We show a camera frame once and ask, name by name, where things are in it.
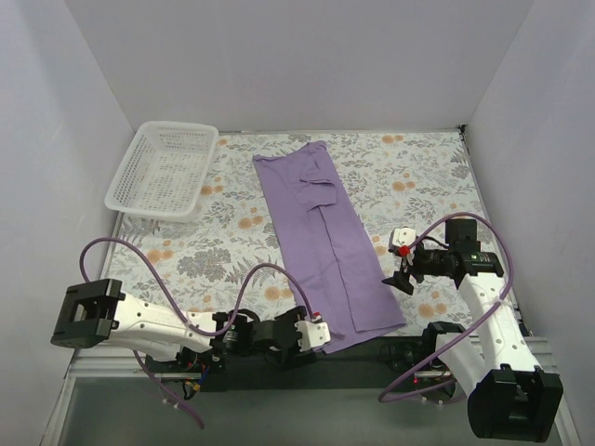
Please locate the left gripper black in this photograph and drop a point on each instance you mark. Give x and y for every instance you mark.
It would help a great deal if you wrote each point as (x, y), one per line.
(288, 334)

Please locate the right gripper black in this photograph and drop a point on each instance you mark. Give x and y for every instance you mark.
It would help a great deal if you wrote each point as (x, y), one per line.
(414, 268)

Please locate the purple t shirt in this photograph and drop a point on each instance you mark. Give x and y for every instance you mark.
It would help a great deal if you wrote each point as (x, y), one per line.
(325, 247)

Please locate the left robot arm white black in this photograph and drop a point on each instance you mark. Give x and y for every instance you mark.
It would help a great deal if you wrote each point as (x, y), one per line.
(96, 312)

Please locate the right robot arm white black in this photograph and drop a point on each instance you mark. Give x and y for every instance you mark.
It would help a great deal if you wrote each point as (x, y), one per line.
(509, 394)

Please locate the white plastic basket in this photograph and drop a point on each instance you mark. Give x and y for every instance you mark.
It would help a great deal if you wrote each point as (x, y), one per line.
(163, 171)

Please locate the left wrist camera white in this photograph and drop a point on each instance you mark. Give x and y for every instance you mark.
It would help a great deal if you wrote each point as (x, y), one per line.
(313, 334)

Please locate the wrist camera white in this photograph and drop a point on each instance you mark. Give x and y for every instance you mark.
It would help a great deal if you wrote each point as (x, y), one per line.
(313, 334)
(401, 241)

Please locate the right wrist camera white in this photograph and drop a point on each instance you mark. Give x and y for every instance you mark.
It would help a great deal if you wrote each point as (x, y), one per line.
(401, 241)

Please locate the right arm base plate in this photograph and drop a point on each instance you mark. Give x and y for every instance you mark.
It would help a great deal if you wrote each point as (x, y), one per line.
(402, 353)

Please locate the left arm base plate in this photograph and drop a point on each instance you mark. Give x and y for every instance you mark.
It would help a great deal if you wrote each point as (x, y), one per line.
(204, 362)

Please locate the aluminium frame rail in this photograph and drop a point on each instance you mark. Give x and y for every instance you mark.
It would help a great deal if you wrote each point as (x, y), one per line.
(104, 362)

